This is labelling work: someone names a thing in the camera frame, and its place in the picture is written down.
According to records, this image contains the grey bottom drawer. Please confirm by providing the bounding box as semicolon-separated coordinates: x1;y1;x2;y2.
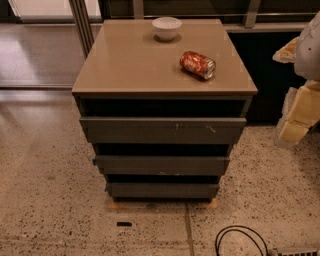
106;183;219;199

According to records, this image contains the grey power strip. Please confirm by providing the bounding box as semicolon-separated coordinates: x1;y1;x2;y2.
269;248;320;256

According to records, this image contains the white ceramic bowl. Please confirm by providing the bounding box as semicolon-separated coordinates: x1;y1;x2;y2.
152;17;182;41

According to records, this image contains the grey drawer cabinet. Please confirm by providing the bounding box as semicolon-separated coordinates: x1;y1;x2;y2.
71;18;259;203

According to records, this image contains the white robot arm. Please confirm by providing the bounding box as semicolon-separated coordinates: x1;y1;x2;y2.
272;11;320;148

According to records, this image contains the grey middle drawer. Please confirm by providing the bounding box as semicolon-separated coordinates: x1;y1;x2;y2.
94;155;230;176

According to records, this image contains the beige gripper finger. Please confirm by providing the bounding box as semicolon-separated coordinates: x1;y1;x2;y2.
272;38;298;64
275;80;320;148

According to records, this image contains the grey drawer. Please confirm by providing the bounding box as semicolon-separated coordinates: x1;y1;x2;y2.
106;183;219;199
94;155;230;176
80;117;246;144

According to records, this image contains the small black floor object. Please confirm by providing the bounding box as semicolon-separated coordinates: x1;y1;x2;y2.
117;222;132;227

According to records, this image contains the metal window frame rail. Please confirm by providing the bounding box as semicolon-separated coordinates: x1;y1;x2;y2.
66;0;320;53

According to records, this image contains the red soda can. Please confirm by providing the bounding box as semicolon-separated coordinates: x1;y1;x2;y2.
180;51;216;80

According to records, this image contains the black floor cable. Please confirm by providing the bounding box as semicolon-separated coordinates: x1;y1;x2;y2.
214;225;269;256

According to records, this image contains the grey top drawer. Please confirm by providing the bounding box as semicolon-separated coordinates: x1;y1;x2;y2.
80;117;246;144

